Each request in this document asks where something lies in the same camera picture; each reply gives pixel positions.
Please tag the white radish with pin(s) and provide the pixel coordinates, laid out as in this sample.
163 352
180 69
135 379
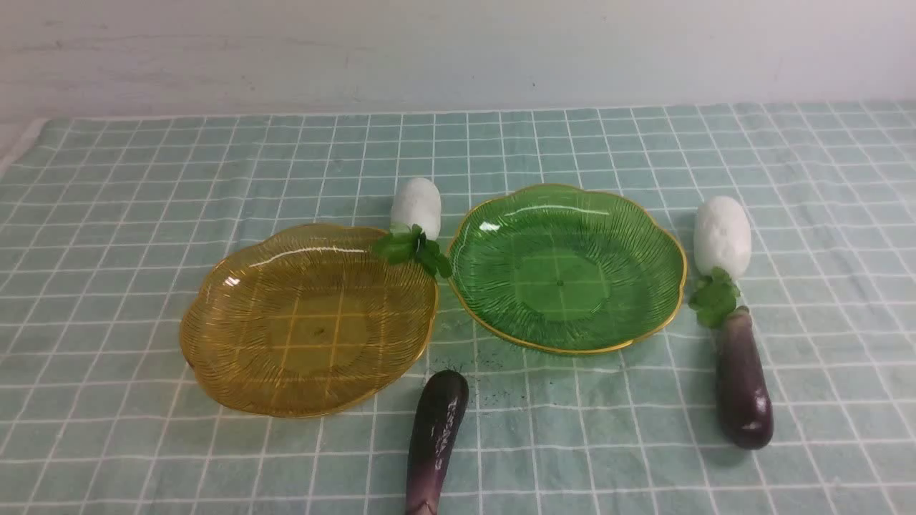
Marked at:
415 222
722 249

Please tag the purple eggplant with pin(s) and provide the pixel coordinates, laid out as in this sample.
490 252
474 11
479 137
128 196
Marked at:
743 403
438 418

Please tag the green glass plate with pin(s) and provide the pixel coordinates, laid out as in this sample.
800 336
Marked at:
567 271

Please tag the amber glass plate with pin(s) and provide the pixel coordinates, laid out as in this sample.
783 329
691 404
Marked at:
309 322

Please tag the green checkered tablecloth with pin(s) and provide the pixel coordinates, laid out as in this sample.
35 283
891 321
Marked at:
109 227

